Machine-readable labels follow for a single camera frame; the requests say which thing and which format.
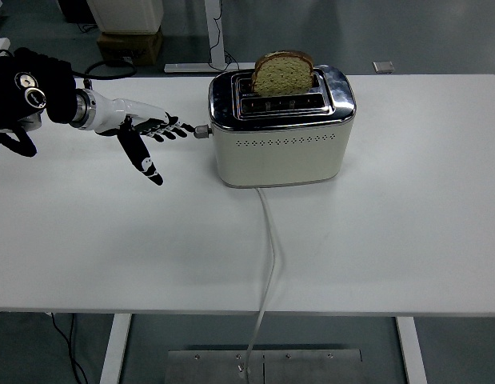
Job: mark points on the brown bread slice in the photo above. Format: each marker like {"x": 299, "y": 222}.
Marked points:
{"x": 281, "y": 78}

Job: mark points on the brown cardboard box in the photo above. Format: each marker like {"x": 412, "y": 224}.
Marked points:
{"x": 127, "y": 46}

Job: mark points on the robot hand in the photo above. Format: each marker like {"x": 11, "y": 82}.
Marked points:
{"x": 115, "y": 110}

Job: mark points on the cream and chrome toaster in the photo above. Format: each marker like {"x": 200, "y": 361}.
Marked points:
{"x": 279, "y": 160}

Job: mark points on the white desk stand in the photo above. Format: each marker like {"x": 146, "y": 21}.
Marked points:
{"x": 213, "y": 32}

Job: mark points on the black box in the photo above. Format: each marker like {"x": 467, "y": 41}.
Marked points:
{"x": 79, "y": 10}

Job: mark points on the white table leg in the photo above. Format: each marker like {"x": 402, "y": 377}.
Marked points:
{"x": 115, "y": 348}
{"x": 411, "y": 352}

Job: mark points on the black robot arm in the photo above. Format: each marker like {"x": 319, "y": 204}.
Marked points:
{"x": 51, "y": 80}

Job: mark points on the grey metal plate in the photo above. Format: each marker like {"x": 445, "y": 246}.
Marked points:
{"x": 311, "y": 368}

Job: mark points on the grey floor socket plate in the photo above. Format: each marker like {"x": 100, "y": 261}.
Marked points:
{"x": 383, "y": 66}

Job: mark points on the white plastic container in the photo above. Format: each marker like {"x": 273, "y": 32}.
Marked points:
{"x": 127, "y": 16}

